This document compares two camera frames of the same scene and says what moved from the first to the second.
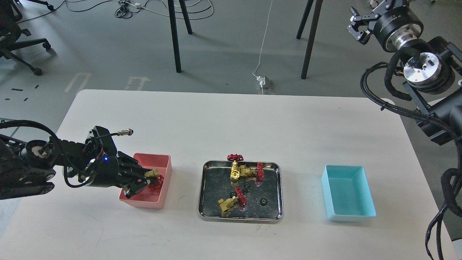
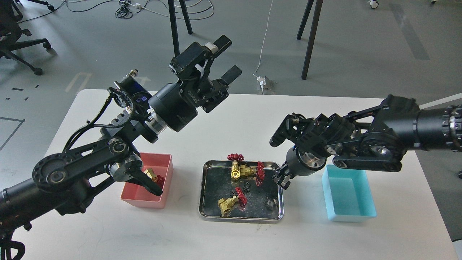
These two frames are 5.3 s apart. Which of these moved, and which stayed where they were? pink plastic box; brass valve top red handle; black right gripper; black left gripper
Moved: black right gripper; black left gripper
Stayed: pink plastic box; brass valve top red handle
